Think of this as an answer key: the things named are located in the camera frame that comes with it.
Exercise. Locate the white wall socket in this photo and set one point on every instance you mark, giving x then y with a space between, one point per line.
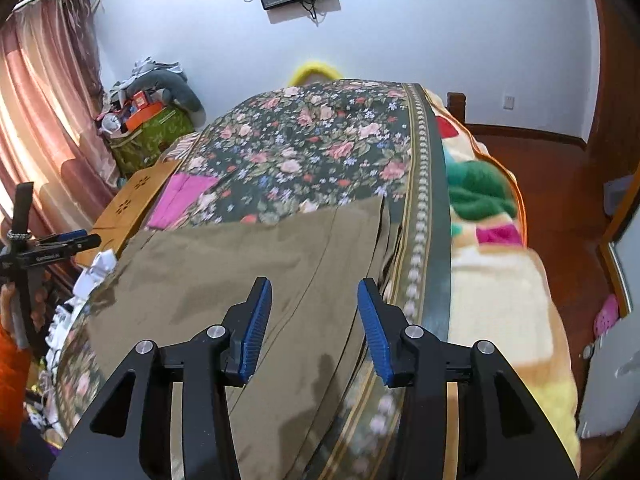
508 102

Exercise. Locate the wooden bedside board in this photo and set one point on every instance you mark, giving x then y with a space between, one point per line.
122 218

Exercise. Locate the wooden bed post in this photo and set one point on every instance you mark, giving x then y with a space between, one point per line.
456 106

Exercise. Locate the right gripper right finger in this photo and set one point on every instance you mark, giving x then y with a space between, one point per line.
384 325

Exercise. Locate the dark floral bedspread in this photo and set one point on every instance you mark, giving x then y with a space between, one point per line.
313 187

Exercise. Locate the yellow plush item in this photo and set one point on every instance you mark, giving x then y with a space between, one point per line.
314 70

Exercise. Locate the green storage bag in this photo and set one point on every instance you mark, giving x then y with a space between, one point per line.
140 149

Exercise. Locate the colourful fleece blanket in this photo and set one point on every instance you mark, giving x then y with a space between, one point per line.
500 289

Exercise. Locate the pink slipper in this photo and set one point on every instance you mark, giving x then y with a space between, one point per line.
607 316

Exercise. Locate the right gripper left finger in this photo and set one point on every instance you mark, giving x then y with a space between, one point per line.
246 325

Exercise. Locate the pink striped curtain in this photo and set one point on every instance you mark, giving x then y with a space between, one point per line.
51 95

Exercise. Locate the orange box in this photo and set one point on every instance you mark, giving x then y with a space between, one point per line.
145 108

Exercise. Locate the pink folded cloth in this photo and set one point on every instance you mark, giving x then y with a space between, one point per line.
181 191

